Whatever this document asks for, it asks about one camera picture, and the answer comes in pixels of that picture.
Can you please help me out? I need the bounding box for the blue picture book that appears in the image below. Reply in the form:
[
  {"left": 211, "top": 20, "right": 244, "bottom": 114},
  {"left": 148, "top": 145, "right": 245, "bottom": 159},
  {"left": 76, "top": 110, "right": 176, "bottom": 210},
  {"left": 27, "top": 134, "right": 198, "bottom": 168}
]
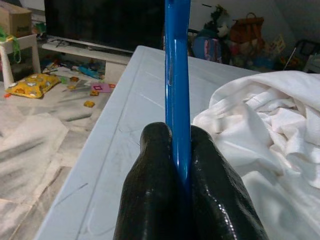
[{"left": 76, "top": 61, "right": 107, "bottom": 81}]

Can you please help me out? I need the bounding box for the black flat television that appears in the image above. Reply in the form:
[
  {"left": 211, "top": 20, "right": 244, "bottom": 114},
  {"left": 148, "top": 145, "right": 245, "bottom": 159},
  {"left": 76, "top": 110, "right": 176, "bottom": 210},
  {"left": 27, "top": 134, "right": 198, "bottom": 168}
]
[{"left": 44, "top": 0, "right": 191, "bottom": 53}]

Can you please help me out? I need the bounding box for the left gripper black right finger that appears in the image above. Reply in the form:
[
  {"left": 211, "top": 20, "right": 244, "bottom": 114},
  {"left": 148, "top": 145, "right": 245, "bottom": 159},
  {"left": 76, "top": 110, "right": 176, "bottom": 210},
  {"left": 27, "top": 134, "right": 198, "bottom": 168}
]
[{"left": 185, "top": 124, "right": 270, "bottom": 240}]

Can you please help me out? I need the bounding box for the white t-shirt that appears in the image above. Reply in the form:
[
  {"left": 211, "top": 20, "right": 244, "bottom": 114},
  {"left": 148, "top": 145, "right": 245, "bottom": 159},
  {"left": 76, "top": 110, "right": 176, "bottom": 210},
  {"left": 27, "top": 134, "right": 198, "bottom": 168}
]
[{"left": 192, "top": 70, "right": 320, "bottom": 240}]

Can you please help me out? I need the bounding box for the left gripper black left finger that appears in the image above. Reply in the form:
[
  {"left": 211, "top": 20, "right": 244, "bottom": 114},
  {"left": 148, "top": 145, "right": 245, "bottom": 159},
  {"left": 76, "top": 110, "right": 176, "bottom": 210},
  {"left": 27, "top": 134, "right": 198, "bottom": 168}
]
[{"left": 112, "top": 121, "right": 187, "bottom": 240}]

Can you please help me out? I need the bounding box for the white child table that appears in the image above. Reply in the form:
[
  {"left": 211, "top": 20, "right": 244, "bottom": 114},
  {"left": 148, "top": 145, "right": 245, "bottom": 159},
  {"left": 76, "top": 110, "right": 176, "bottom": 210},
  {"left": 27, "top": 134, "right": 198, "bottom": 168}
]
[{"left": 0, "top": 33, "right": 42, "bottom": 90}]

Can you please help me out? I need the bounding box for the pink puzzle card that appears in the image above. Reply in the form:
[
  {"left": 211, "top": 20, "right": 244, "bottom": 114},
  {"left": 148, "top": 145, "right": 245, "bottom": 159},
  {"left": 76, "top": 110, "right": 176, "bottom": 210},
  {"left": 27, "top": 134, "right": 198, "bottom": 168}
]
[{"left": 90, "top": 83, "right": 116, "bottom": 95}]

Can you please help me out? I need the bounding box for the white television stand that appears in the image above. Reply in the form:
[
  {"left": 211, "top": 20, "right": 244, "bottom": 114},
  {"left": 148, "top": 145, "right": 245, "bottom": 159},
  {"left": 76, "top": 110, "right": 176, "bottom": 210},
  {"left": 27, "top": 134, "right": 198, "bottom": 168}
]
[{"left": 41, "top": 34, "right": 133, "bottom": 78}]

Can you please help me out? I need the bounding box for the brown cardboard box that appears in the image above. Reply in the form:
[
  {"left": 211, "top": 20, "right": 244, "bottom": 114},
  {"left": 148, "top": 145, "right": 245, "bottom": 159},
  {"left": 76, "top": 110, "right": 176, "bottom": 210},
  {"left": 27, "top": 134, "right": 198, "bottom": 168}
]
[{"left": 0, "top": 3, "right": 33, "bottom": 38}]

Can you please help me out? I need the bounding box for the blue plastic clothes hanger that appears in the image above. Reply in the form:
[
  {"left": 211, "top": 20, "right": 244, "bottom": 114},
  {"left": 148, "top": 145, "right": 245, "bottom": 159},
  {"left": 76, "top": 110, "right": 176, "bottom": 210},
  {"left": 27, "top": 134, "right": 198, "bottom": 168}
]
[{"left": 163, "top": 0, "right": 193, "bottom": 193}]

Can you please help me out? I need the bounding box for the yellow patterned small pillow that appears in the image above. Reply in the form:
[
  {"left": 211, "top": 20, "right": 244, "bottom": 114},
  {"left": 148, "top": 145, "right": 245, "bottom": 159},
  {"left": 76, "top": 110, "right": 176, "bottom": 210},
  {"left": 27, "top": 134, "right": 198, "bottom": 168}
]
[{"left": 4, "top": 72, "right": 62, "bottom": 100}]

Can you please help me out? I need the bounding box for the white folding table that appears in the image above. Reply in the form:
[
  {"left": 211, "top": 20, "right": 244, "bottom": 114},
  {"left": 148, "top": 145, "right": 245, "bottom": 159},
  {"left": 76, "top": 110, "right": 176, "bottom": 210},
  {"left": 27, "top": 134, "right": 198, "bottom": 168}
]
[{"left": 32, "top": 45, "right": 266, "bottom": 240}]

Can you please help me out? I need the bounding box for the blue backpack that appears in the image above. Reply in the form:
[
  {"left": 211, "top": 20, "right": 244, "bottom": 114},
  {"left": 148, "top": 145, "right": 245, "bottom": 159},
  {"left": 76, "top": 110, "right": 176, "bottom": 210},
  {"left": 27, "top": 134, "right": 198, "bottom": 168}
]
[{"left": 193, "top": 28, "right": 223, "bottom": 65}]

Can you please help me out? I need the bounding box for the orange brown handbag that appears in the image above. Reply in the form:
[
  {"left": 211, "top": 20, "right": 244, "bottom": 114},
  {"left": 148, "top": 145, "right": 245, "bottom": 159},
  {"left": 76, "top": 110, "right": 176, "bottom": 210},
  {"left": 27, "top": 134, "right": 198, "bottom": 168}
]
[{"left": 229, "top": 12, "right": 265, "bottom": 55}]

